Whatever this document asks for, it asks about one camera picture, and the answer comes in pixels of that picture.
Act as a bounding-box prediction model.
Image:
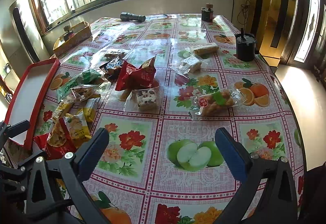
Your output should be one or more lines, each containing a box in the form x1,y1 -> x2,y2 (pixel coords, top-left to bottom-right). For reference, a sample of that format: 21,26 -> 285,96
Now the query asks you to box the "dorayaki clear packet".
70,84 -> 99,102

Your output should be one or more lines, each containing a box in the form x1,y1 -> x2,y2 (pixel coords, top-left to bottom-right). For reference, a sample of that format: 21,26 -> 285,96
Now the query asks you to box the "white tower air conditioner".
9,0 -> 50,63

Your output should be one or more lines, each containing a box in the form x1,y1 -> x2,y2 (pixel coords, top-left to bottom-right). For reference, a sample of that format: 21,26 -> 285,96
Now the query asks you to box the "fried snack green label packet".
189,87 -> 247,120

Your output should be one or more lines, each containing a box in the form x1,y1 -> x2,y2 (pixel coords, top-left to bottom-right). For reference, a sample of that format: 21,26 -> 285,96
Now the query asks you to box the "floral plastic tablecloth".
34,14 -> 305,223

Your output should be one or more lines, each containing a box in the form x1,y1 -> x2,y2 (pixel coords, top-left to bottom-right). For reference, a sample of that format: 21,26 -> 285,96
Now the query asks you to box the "yellow biscuit packet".
62,109 -> 92,148

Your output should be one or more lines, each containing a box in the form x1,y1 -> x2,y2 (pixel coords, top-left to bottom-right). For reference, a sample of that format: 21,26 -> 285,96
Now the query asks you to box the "black cylindrical container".
235,28 -> 257,62

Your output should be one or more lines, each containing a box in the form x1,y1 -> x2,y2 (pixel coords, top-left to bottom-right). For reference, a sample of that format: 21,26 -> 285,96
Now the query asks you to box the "blue Abbracci cookie packet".
99,56 -> 123,78

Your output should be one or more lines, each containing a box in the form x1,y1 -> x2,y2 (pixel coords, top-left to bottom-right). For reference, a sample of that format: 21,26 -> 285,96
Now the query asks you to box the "small yellow snack packet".
51,99 -> 74,123

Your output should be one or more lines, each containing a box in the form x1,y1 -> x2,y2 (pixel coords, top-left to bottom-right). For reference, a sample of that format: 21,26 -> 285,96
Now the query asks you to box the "nougat in clear wrapper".
124,87 -> 160,112

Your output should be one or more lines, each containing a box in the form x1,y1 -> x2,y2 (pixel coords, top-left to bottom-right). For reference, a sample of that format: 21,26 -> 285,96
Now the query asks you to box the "small yellow candy packet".
83,97 -> 100,123

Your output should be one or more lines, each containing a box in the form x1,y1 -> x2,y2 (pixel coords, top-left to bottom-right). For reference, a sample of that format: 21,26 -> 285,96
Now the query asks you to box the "green long snack packet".
57,69 -> 101,101

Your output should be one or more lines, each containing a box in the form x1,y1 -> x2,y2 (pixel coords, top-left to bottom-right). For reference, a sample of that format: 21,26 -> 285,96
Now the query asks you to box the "dark jar in box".
63,25 -> 74,42

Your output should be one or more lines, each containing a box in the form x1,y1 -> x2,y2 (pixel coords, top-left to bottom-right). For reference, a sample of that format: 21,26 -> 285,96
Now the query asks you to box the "red snack packet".
34,117 -> 77,160

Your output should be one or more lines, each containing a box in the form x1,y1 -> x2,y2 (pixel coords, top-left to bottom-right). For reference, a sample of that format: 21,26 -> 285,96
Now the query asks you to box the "small dark corked bottle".
201,3 -> 213,22

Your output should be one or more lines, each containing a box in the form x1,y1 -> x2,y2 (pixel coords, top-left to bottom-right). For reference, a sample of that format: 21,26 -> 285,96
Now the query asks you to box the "yellow cardboard box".
53,21 -> 92,58

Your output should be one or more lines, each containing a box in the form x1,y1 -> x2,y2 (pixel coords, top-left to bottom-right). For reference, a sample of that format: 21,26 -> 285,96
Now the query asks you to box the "clear wrapped white cake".
171,55 -> 203,77

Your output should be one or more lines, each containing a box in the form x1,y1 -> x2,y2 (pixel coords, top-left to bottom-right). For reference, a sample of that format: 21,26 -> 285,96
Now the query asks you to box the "clear wrapped yellow cake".
189,43 -> 219,57

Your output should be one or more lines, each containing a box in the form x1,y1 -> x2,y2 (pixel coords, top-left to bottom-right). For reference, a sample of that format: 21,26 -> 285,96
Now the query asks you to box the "clear wrapped brown pastry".
105,49 -> 129,59

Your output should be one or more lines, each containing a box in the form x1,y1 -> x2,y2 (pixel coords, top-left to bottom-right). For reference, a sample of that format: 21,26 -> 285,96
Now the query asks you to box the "black flashlight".
120,12 -> 146,22

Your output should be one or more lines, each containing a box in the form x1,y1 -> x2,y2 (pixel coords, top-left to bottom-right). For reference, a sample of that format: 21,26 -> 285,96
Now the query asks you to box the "red rimmed white tray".
4,58 -> 60,151

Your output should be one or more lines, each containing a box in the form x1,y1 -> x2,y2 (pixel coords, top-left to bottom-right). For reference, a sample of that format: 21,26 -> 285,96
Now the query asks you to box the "red popcorn snack bag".
115,56 -> 159,91

